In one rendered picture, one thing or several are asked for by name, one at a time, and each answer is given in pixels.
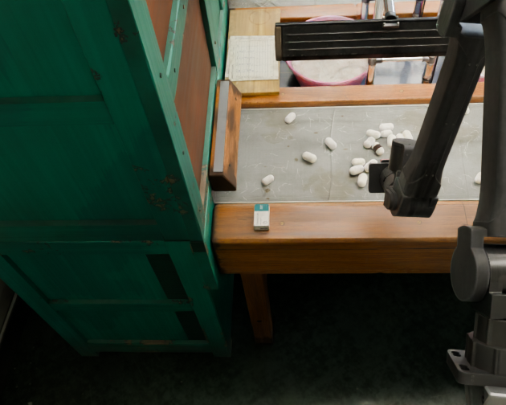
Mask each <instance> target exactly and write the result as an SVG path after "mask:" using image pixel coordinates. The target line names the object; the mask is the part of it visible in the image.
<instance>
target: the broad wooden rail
mask: <svg viewBox="0 0 506 405"><path fill-rule="evenodd" d="M383 203H384V202H298V203H234V204H217V205H216V206H215V207H214V210H213V221H212V232H211V243H212V246H213V249H214V254H215V257H216V260H217V263H218V268H219V271H220V273H221V274H333V273H379V272H381V273H451V258H452V255H453V252H454V250H455V248H456V247H457V237H458V227H461V226H473V220H474V219H475V215H476V212H477V207H478V203H479V201H438V202H437V204H436V207H435V210H434V212H433V214H432V216H431V217H430V218H419V217H398V216H392V214H391V212H390V210H387V209H386V208H385V207H384V206H383ZM255 204H269V207H270V214H269V230H254V208H255ZM484 243H493V244H506V238H504V237H484Z"/></svg>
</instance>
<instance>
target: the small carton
mask: <svg viewBox="0 0 506 405"><path fill-rule="evenodd" d="M269 214H270V207H269V204H255V208H254V230H269Z"/></svg>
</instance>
